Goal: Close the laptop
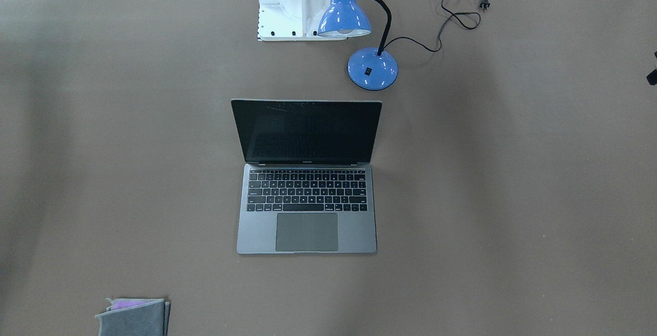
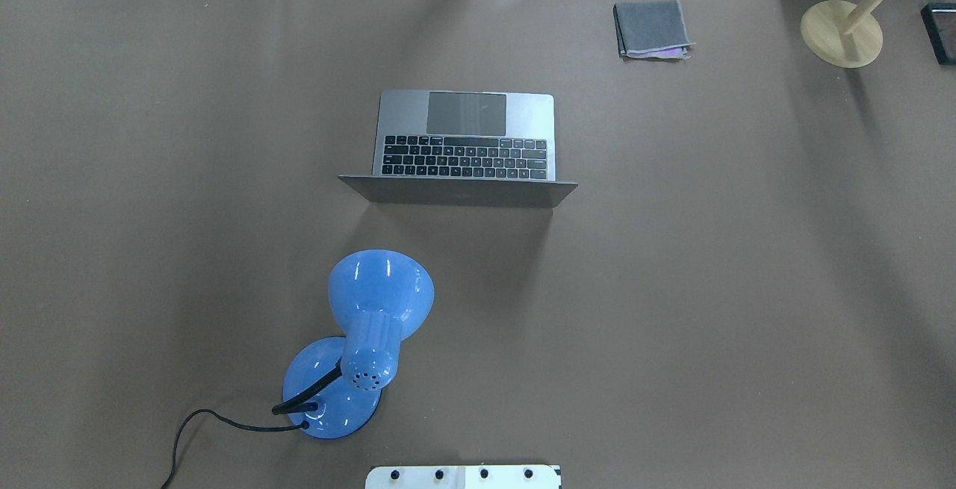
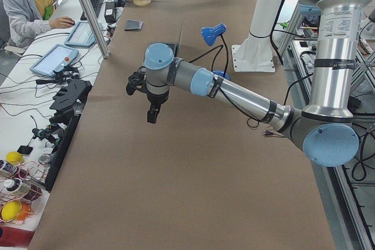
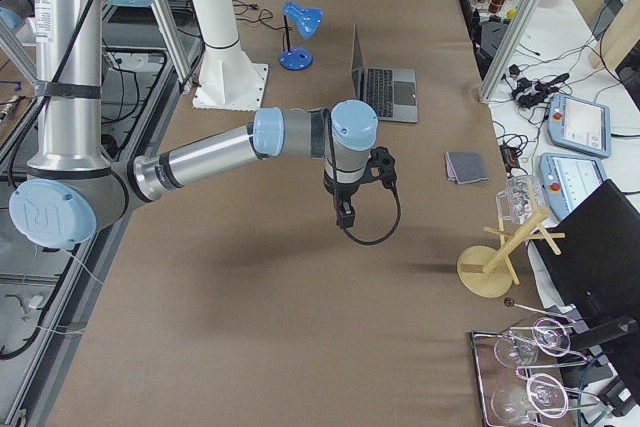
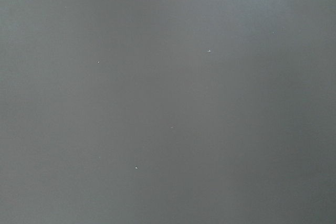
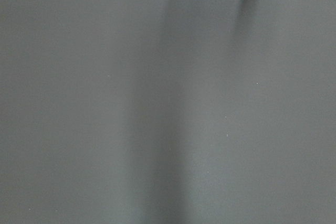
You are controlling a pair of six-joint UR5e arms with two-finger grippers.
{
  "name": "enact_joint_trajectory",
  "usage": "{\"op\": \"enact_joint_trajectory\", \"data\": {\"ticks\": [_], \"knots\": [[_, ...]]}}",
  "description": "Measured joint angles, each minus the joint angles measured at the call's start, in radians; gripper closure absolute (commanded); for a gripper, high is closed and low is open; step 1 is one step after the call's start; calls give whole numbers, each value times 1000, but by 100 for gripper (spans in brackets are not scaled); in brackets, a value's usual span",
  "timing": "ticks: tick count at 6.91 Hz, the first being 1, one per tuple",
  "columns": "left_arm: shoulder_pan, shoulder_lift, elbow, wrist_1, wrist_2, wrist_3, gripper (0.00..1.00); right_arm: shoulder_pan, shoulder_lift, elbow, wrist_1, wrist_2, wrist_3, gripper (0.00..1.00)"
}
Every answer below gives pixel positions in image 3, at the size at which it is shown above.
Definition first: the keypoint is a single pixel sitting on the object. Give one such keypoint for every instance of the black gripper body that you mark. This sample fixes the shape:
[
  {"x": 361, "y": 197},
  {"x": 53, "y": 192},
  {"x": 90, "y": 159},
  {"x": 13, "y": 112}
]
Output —
[{"x": 156, "y": 98}]

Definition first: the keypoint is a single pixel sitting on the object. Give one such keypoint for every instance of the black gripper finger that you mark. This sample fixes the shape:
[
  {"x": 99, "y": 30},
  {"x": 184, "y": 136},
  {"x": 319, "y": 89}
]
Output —
[{"x": 152, "y": 114}]

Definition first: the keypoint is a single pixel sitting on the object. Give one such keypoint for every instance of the grey laptop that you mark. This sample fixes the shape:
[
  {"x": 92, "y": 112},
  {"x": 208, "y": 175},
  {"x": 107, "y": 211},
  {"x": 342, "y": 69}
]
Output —
[{"x": 173, "y": 45}]

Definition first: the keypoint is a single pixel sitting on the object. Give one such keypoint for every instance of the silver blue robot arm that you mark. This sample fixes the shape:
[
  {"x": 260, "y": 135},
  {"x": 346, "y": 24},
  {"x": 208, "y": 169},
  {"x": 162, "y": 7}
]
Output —
[{"x": 323, "y": 128}]

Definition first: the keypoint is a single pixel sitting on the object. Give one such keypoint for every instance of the grey folded cloth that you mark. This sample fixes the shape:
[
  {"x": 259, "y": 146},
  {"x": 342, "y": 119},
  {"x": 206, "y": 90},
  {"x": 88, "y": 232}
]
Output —
[{"x": 133, "y": 25}]

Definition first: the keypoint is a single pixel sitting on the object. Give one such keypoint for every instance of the black dish rack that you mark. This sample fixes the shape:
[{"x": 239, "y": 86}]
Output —
[{"x": 64, "y": 104}]

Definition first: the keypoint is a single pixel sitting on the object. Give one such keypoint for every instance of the blue desk lamp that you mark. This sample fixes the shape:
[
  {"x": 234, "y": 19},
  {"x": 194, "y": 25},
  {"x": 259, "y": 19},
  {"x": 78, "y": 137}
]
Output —
[{"x": 210, "y": 34}]

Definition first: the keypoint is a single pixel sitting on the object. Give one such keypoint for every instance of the black power adapter box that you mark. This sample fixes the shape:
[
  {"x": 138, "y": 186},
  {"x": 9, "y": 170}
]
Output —
[{"x": 110, "y": 14}]

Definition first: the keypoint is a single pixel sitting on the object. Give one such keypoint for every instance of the teach pendant far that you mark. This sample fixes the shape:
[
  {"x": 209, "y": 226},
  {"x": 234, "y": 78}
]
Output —
[{"x": 81, "y": 36}]

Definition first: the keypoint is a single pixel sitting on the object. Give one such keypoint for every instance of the teach pendant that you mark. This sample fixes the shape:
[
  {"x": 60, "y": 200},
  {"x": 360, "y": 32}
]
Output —
[
  {"x": 81, "y": 36},
  {"x": 55, "y": 60}
]

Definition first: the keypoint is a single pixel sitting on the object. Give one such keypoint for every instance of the teach pendant near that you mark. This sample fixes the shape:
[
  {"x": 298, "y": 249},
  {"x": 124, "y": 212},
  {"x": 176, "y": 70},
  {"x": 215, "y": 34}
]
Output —
[{"x": 55, "y": 60}]

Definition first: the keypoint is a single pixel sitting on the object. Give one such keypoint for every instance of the black keyboard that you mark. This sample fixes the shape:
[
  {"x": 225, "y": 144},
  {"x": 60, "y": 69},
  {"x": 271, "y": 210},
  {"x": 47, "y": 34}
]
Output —
[{"x": 96, "y": 4}]

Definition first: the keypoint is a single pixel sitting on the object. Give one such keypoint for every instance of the seated person grey hoodie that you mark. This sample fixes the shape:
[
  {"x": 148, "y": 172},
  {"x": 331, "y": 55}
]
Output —
[{"x": 29, "y": 18}]

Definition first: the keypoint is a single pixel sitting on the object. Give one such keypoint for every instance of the yellow ball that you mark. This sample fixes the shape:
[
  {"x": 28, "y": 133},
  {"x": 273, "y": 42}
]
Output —
[{"x": 11, "y": 210}]

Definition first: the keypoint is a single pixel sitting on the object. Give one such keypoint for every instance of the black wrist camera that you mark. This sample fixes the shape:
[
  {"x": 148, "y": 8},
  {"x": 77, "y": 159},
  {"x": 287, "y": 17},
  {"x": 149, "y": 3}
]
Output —
[{"x": 137, "y": 82}]

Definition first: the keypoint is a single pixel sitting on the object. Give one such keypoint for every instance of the copper wire basket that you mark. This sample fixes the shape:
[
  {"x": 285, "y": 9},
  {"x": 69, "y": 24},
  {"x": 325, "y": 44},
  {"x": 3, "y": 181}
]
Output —
[{"x": 24, "y": 182}]

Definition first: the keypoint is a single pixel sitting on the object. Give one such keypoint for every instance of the aluminium frame post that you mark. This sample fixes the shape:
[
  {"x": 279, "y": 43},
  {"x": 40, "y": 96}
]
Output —
[{"x": 95, "y": 28}]

